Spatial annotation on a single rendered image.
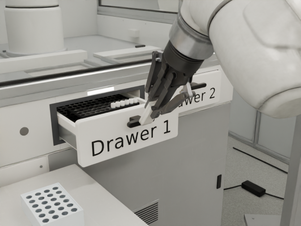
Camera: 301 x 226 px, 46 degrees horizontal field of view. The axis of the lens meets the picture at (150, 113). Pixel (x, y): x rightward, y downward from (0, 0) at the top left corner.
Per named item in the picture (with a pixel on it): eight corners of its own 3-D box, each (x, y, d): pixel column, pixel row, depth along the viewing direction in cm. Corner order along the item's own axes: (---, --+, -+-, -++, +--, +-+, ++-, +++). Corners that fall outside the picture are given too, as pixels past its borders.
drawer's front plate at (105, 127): (178, 136, 97) (178, 97, 93) (81, 168, 80) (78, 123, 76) (173, 134, 98) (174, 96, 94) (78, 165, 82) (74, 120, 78)
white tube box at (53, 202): (84, 225, 70) (83, 209, 69) (43, 242, 66) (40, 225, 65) (60, 197, 80) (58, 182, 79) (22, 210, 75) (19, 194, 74)
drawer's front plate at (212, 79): (219, 101, 125) (221, 70, 121) (154, 119, 108) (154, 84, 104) (216, 100, 126) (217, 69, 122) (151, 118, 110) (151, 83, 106)
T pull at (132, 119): (155, 121, 85) (155, 116, 85) (129, 128, 81) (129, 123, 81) (146, 117, 88) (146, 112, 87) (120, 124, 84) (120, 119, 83)
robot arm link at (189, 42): (207, 2, 66) (193, 27, 70) (169, 4, 60) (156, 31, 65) (237, 36, 62) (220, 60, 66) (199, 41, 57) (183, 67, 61)
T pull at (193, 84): (206, 87, 113) (207, 82, 113) (189, 91, 109) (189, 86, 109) (198, 84, 116) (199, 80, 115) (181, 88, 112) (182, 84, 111)
